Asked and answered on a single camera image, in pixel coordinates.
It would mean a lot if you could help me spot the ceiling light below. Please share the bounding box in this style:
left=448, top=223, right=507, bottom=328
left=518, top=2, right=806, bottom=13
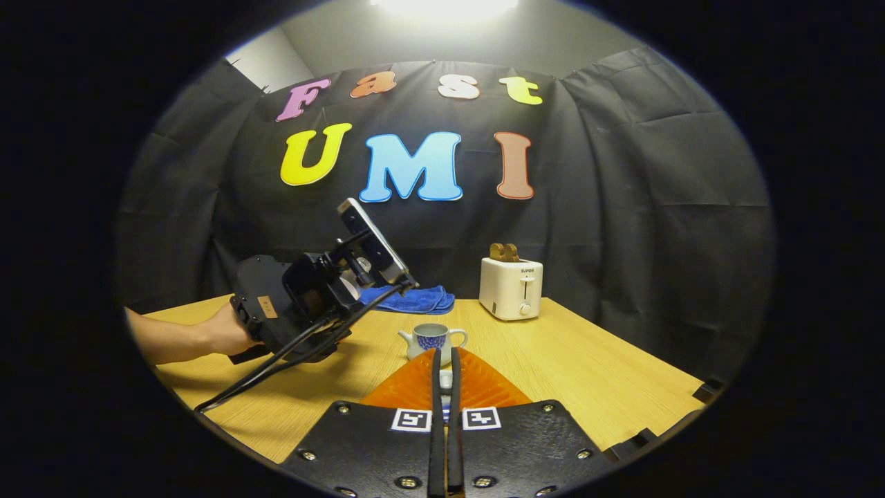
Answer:
left=370, top=0, right=519, bottom=21

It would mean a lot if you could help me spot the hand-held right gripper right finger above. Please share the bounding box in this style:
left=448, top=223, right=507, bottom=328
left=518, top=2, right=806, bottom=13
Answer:
left=448, top=348, right=616, bottom=498

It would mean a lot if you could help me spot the blue folded towel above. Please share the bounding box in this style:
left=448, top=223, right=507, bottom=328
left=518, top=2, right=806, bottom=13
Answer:
left=358, top=285, right=456, bottom=315

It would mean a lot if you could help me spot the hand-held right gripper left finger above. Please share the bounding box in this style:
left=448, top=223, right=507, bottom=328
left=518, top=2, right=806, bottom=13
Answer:
left=280, top=348, right=447, bottom=498

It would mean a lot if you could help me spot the white blue-patterned teacup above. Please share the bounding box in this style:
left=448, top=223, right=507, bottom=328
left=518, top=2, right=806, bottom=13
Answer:
left=398, top=323, right=469, bottom=367

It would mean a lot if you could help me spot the white toaster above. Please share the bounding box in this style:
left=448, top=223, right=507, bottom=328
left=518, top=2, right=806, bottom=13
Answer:
left=478, top=257, right=544, bottom=322

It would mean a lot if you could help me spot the black backdrop cloth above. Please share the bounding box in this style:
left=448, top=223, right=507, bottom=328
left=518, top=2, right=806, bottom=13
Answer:
left=118, top=47, right=774, bottom=381

